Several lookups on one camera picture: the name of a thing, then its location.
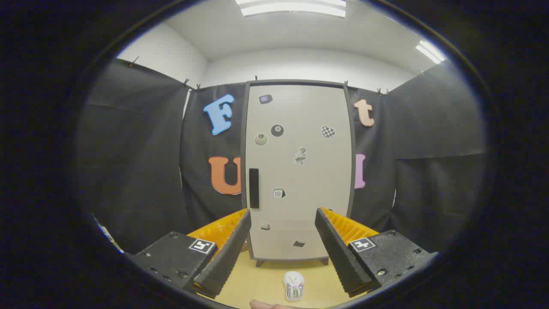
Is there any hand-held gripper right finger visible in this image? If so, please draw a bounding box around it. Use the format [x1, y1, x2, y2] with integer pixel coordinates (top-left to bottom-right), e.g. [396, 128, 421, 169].
[314, 207, 439, 299]

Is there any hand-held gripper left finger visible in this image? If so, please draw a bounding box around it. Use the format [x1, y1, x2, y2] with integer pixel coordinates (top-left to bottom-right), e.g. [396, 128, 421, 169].
[125, 208, 252, 300]

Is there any white striped shoe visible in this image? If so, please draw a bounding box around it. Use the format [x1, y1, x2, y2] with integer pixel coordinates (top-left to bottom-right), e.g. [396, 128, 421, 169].
[282, 271, 305, 302]

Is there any grey shoe cabinet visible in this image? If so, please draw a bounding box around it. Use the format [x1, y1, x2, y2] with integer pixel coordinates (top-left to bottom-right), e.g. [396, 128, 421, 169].
[240, 79, 357, 267]

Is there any cluttered white side desk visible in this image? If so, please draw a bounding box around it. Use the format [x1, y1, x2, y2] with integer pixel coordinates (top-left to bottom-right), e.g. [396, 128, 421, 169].
[92, 214, 125, 254]

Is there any black backdrop cloth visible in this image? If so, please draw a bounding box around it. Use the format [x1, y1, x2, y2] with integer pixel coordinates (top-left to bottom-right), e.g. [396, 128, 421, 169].
[77, 58, 489, 256]

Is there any small ceiling light panel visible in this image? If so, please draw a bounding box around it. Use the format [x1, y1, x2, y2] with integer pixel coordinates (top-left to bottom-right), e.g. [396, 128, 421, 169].
[415, 39, 446, 65]

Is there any long ceiling light panel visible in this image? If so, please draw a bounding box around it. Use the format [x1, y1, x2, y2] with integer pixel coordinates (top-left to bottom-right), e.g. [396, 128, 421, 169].
[235, 0, 347, 18]

